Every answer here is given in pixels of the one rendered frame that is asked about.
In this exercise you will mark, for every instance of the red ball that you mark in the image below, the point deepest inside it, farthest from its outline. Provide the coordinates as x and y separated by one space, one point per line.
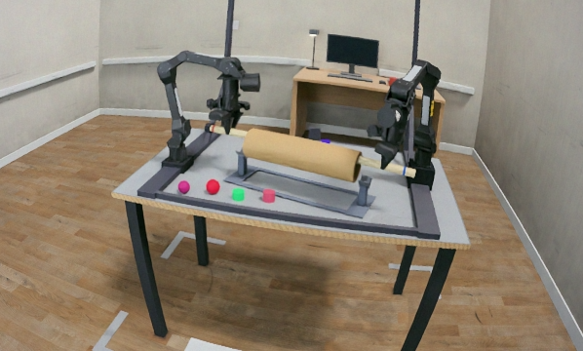
212 186

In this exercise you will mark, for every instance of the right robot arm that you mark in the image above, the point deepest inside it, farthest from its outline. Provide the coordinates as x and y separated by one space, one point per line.
167 74

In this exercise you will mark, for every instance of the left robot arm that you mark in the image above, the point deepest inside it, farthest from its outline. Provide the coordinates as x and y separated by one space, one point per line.
403 89

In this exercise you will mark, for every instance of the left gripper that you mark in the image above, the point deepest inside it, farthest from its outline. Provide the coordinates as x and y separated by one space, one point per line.
387 152

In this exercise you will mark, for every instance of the pink cylinder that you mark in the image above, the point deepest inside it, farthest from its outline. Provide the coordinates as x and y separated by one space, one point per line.
268 196

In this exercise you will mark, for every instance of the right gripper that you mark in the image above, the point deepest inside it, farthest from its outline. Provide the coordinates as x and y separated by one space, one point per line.
229 102

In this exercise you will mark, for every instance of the brown cardboard tube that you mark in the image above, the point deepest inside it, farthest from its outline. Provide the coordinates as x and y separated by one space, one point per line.
303 154

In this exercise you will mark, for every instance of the small magenta ball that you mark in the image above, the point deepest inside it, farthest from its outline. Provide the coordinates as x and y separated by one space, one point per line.
183 186

